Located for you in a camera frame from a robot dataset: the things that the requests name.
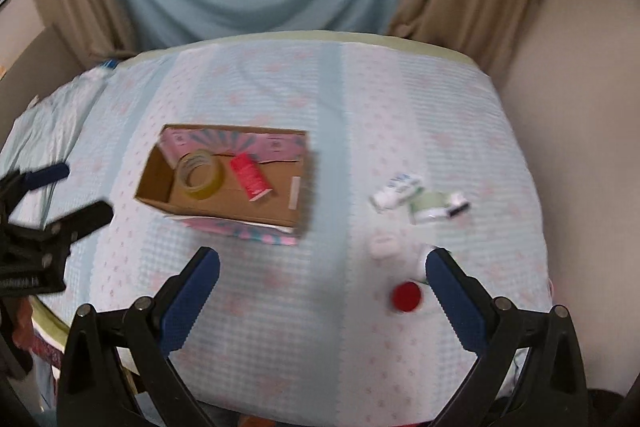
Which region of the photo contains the cardboard box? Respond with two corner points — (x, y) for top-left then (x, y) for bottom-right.
(134, 123), (313, 247)

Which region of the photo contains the checked pastel bed sheet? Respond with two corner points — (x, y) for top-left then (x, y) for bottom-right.
(0, 29), (555, 424)

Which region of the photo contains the small white jar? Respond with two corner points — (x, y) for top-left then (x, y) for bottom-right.
(368, 233), (402, 259)

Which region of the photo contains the white blue tube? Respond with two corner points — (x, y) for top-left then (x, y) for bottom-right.
(371, 173), (425, 212)

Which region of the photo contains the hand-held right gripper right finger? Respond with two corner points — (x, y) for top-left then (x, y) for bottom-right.
(424, 248), (589, 427)

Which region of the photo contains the clear tape roll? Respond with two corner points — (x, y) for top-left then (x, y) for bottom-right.
(176, 150), (225, 199)

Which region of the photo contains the white bottle with red cap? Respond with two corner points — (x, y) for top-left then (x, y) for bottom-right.
(391, 244), (441, 313)

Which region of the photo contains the folded white quilt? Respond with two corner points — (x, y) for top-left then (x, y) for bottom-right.
(0, 66), (120, 208)

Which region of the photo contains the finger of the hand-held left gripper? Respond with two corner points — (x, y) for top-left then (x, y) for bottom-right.
(42, 200), (115, 254)
(0, 163), (71, 210)

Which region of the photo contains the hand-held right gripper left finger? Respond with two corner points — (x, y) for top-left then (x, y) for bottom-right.
(56, 247), (221, 427)

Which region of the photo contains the red cylindrical container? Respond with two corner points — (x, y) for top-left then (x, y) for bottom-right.
(230, 152), (275, 202)

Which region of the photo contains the green white tube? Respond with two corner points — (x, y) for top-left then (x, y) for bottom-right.
(407, 190), (472, 226)

